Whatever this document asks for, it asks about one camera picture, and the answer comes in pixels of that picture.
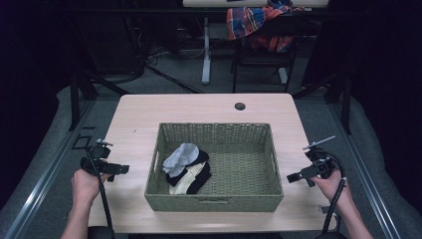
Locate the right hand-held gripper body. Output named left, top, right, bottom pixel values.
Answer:
left=303, top=134, right=340, bottom=180

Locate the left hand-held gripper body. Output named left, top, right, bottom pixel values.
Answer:
left=80, top=138, right=116, bottom=177

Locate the grey sock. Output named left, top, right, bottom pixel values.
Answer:
left=161, top=142, right=201, bottom=178

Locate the green woven basket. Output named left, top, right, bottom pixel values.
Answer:
left=144, top=121, right=285, bottom=213

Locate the person's left hand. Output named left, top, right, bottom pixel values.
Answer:
left=71, top=168, right=113, bottom=207

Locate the person's right hand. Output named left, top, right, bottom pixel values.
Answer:
left=310, top=169, right=353, bottom=206

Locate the black metal stand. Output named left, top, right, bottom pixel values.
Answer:
left=68, top=70, right=129, bottom=131
left=292, top=70, right=353, bottom=135

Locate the black chair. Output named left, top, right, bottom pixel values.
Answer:
left=230, top=13, right=314, bottom=95

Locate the dark cabinet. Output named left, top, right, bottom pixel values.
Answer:
left=75, top=9, right=147, bottom=78

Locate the white desk leg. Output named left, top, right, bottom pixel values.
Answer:
left=201, top=16, right=212, bottom=86

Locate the plaid cloth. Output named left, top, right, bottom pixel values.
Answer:
left=226, top=0, right=305, bottom=53

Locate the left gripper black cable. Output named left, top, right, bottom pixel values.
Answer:
left=85, top=147, right=115, bottom=233

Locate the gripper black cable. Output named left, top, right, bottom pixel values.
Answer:
left=315, top=149, right=348, bottom=235
left=85, top=147, right=115, bottom=233

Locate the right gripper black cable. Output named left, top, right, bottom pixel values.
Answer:
left=315, top=149, right=348, bottom=235

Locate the aluminium rail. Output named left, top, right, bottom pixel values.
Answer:
left=327, top=99, right=403, bottom=239
left=3, top=99, right=98, bottom=239

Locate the black floor cable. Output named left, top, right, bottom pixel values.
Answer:
left=144, top=63, right=204, bottom=95

